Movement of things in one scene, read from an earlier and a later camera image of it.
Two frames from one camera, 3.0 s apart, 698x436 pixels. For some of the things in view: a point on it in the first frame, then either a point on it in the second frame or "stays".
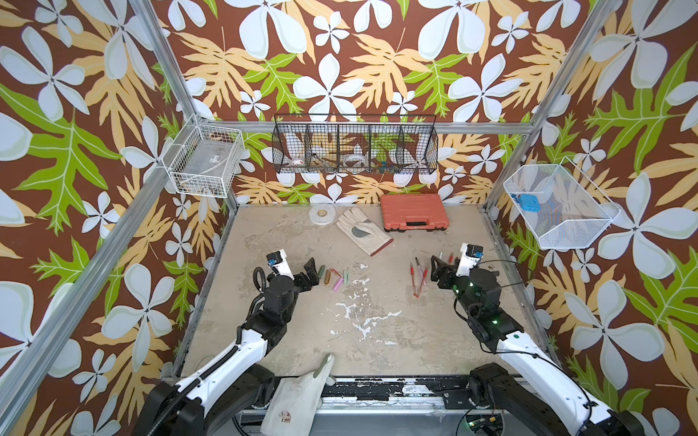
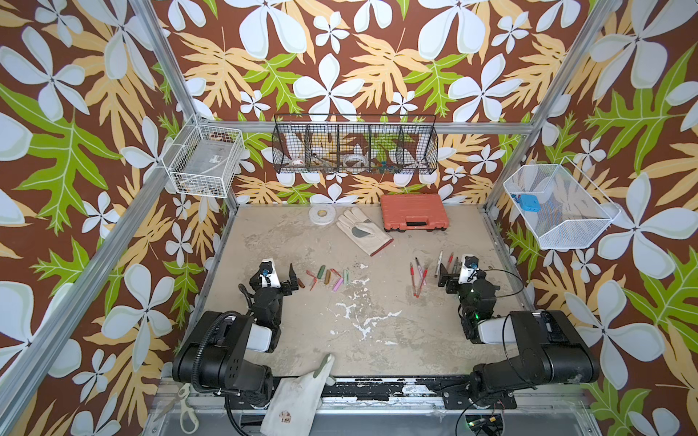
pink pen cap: (338, 284) stays
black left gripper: (305, 284) -> (285, 288)
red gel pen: (412, 272) stays
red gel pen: (425, 272) stays
